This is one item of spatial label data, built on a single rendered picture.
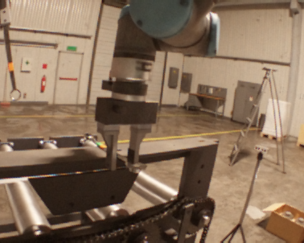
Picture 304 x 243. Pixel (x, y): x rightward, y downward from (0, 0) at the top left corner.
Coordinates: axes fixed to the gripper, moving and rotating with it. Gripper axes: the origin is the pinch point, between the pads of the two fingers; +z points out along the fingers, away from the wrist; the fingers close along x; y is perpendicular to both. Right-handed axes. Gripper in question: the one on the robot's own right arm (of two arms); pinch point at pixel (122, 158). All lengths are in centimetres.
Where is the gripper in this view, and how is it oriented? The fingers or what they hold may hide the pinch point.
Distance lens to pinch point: 55.5
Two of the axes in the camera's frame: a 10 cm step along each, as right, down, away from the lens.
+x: 7.6, -0.2, 6.5
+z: -1.2, 9.8, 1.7
